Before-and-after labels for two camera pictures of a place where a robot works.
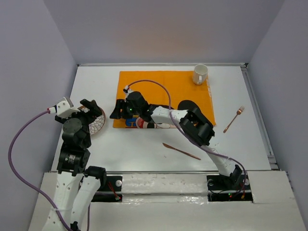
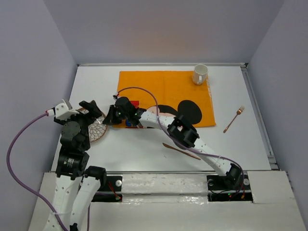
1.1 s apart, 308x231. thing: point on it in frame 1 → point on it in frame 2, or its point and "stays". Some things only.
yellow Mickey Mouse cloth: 176,90 stays
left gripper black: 92,105 stays
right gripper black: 120,104 → 110,118
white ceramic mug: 199,74 stays
